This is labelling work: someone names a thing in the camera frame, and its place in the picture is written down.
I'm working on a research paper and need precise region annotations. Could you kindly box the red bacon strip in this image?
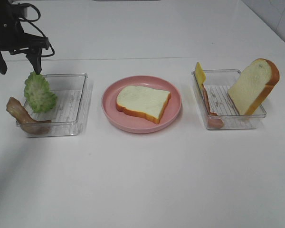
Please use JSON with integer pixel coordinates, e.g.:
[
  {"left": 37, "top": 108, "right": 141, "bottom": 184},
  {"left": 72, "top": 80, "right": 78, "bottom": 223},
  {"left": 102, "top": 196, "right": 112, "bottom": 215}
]
[{"left": 202, "top": 84, "right": 224, "bottom": 129}]

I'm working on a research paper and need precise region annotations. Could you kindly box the green lettuce leaf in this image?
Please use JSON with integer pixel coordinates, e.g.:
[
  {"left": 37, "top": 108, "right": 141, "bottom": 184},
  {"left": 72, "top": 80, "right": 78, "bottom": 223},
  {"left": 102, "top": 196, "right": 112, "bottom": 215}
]
[{"left": 24, "top": 72, "right": 57, "bottom": 113}]

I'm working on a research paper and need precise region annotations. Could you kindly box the left clear plastic tray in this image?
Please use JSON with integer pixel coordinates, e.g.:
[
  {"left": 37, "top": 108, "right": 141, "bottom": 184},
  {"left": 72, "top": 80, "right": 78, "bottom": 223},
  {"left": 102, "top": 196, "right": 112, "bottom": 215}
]
[{"left": 16, "top": 73, "right": 93, "bottom": 137}]

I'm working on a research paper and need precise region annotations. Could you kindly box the white bread slice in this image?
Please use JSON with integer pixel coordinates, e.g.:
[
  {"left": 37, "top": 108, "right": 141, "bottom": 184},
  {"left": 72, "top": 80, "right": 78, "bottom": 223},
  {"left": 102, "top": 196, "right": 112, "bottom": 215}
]
[{"left": 116, "top": 85, "right": 171, "bottom": 124}]

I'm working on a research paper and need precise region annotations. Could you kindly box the clear plastic tray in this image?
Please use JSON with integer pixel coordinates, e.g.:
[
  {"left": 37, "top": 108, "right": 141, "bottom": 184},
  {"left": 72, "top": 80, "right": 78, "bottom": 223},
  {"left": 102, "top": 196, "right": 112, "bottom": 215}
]
[
  {"left": 191, "top": 69, "right": 266, "bottom": 130},
  {"left": 16, "top": 73, "right": 93, "bottom": 137}
]

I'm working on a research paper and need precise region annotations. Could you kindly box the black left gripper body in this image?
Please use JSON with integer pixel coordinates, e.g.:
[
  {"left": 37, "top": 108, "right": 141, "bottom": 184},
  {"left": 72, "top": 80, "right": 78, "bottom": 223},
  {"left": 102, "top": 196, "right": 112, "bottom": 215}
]
[{"left": 0, "top": 0, "right": 49, "bottom": 55}]

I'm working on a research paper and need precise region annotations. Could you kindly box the yellow cheese slice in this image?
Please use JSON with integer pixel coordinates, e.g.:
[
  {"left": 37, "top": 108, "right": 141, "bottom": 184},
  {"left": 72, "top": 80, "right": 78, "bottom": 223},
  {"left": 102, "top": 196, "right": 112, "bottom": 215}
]
[{"left": 194, "top": 62, "right": 206, "bottom": 91}]

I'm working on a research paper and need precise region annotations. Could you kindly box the pink round plate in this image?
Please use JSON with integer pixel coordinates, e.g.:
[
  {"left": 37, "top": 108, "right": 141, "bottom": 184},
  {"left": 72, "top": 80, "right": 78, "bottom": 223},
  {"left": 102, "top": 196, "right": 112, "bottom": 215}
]
[{"left": 102, "top": 76, "right": 182, "bottom": 133}]

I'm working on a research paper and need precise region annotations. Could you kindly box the right clear plastic tray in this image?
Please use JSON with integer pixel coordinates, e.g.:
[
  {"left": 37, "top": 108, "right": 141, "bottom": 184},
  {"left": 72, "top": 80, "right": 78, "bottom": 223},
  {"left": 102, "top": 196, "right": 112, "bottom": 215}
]
[{"left": 191, "top": 69, "right": 266, "bottom": 130}]

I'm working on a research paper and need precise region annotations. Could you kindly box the brown bacon strip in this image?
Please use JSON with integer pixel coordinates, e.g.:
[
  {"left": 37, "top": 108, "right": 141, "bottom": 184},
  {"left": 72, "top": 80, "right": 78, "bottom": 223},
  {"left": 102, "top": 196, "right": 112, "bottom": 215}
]
[{"left": 6, "top": 97, "right": 51, "bottom": 135}]

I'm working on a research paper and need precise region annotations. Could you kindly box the thick bread slice right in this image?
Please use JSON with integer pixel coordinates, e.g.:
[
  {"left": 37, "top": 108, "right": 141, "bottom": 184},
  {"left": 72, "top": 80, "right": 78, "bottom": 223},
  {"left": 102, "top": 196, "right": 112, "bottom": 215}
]
[{"left": 228, "top": 58, "right": 280, "bottom": 115}]

